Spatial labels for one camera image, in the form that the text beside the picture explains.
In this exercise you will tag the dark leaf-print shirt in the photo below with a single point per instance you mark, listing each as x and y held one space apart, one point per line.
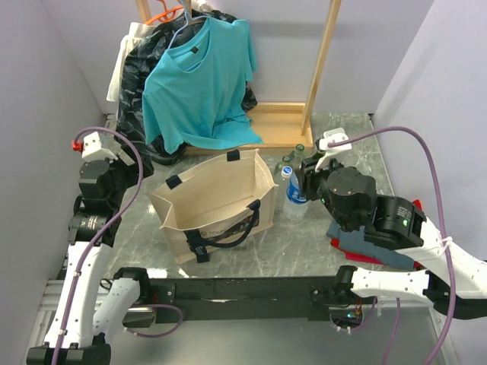
138 66

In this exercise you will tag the blue-cap water bottle labelled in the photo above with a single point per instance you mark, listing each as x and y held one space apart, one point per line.
295 206

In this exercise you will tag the folded grey-blue garment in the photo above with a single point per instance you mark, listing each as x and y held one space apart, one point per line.
380 254

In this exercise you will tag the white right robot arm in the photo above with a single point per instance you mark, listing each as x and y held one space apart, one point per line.
450 278

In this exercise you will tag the cream hanging garment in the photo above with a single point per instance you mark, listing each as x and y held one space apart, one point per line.
137 33

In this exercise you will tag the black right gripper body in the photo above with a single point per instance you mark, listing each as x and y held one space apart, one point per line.
316 185

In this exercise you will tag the folded red garment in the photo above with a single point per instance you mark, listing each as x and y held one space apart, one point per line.
342 245

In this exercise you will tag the orange clothes hanger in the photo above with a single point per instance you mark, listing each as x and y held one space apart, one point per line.
167 15

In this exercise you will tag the light blue clothes hanger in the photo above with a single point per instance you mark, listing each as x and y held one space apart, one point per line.
194 18

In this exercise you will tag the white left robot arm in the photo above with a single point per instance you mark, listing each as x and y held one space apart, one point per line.
81 331

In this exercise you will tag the cream canvas tote bag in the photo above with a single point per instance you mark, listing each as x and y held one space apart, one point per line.
216 204

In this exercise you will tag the aluminium extrusion rail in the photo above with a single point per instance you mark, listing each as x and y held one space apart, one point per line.
51 296

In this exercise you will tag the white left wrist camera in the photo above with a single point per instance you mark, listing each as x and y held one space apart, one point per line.
93 147

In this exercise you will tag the wooden clothes rack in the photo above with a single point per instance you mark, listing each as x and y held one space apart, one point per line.
283 125

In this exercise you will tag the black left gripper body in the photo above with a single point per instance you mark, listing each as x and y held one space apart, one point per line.
125 176

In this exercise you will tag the turquoise t-shirt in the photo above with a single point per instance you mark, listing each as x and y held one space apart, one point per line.
194 94

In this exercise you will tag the Chang soda bottle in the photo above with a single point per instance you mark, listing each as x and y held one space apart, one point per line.
298 152
286 161

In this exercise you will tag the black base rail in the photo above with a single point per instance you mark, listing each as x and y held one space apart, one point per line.
251 298

